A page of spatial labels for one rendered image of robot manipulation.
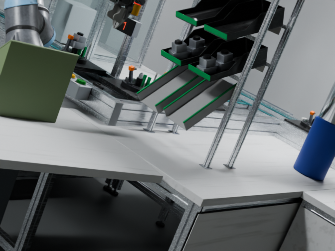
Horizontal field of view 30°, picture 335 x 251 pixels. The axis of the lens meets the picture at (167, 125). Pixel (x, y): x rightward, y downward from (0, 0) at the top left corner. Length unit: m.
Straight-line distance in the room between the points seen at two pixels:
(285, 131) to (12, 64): 1.87
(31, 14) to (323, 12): 3.90
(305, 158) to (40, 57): 1.40
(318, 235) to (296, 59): 3.33
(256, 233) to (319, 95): 3.19
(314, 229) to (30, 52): 1.37
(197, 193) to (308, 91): 3.68
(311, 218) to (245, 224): 0.38
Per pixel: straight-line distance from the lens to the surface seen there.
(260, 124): 3.39
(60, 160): 1.95
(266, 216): 2.55
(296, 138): 3.51
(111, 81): 2.75
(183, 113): 2.39
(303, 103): 5.71
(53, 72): 2.19
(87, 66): 2.86
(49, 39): 2.39
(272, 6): 2.35
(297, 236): 2.75
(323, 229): 2.69
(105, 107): 2.49
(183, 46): 2.41
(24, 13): 2.24
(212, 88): 2.46
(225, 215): 2.27
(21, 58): 2.12
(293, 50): 5.89
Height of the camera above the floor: 1.52
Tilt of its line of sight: 13 degrees down
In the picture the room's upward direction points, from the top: 22 degrees clockwise
